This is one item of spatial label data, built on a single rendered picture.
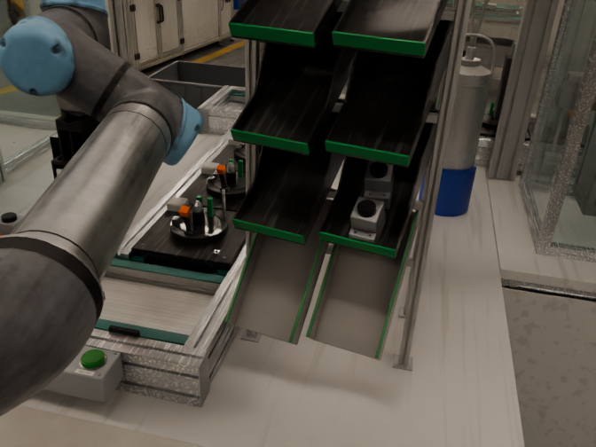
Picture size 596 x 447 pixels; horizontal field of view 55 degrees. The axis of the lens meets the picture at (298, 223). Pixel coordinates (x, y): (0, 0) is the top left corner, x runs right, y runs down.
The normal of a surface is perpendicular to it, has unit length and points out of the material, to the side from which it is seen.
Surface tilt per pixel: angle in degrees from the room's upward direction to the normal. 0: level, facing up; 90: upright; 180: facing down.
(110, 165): 28
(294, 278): 45
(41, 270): 34
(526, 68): 90
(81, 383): 90
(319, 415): 0
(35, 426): 0
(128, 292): 0
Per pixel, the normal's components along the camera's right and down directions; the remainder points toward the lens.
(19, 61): 0.01, 0.49
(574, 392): -0.22, 0.47
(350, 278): -0.25, -0.31
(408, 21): -0.13, -0.61
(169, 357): 0.04, -0.87
